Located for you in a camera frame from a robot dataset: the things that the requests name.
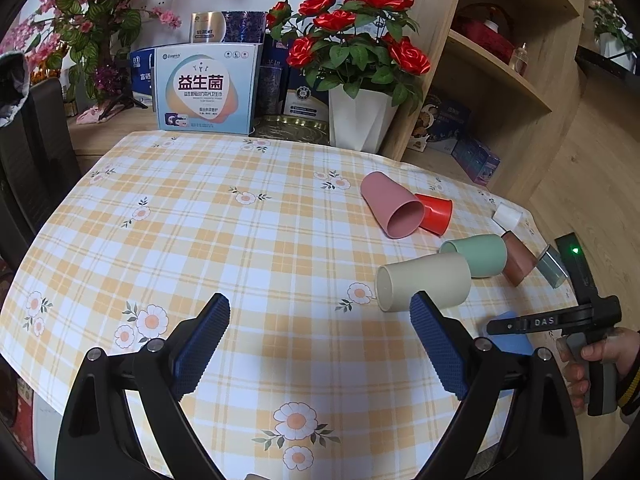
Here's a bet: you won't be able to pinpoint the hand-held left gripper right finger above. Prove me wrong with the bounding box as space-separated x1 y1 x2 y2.
409 291 586 480

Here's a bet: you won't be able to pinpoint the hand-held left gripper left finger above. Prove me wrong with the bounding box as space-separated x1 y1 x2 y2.
54 294 231 480

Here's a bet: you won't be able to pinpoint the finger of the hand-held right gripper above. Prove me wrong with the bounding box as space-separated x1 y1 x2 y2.
486 309 563 337

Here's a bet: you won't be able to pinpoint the blue cup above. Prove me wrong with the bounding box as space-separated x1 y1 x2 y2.
491 311 534 357

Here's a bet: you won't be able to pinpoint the cream cup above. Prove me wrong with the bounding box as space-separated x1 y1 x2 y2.
375 252 472 313

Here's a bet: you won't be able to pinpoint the grey cup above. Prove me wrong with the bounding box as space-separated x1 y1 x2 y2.
537 244 569 289

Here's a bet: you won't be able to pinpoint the brown cup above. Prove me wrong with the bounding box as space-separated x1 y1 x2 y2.
501 230 539 287

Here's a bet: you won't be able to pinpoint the green cup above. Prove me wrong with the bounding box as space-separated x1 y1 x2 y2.
439 233 509 278

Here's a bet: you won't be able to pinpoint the small white cup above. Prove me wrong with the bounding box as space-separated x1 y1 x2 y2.
492 203 524 229

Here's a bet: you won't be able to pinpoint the red cup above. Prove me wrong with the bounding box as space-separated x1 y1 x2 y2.
413 193 454 235

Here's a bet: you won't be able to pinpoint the pink cup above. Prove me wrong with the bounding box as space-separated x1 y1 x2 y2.
360 171 426 240

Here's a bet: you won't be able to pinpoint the person's right hand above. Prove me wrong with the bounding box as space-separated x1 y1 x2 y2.
556 327 640 414

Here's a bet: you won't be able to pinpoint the checked floral tablecloth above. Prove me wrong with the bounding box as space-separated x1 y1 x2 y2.
0 130 591 480

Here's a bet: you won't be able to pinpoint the wooden shelf unit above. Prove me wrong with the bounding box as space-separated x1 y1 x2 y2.
380 0 587 197

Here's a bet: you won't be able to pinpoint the dark blue printed box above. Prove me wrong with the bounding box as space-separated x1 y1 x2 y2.
409 91 472 155

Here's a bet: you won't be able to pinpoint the small glass bottle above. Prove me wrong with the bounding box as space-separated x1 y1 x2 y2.
512 42 532 75

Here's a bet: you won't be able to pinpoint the gold metal tray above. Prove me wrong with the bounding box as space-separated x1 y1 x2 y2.
249 115 332 146

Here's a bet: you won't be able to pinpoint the red rose plant white pot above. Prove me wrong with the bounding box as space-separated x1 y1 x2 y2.
265 0 432 155

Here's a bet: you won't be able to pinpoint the dark chair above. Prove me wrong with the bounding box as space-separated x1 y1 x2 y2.
0 77 84 273

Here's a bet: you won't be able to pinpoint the pink flowers in white pot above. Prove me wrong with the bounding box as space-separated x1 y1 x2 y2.
587 0 640 59

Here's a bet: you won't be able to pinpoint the pink cloth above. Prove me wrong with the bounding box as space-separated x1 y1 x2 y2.
76 104 122 127

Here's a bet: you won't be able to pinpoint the light blue printed box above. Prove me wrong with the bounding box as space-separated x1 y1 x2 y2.
155 43 264 136

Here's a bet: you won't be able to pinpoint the red basket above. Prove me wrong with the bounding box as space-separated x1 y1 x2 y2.
451 3 517 64

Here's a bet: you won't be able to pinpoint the dark box with white label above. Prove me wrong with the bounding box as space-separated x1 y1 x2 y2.
282 67 332 123

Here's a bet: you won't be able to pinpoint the dark blue tall box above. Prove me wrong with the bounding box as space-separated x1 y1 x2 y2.
256 35 292 117

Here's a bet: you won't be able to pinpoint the blue and white box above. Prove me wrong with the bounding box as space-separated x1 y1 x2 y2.
130 47 162 109

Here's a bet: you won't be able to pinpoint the silver box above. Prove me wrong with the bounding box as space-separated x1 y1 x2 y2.
190 11 226 44

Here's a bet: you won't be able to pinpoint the grey cloth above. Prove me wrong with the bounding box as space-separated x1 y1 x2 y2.
0 51 32 122

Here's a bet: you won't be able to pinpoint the purple patterned box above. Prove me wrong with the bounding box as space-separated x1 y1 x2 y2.
220 10 267 46

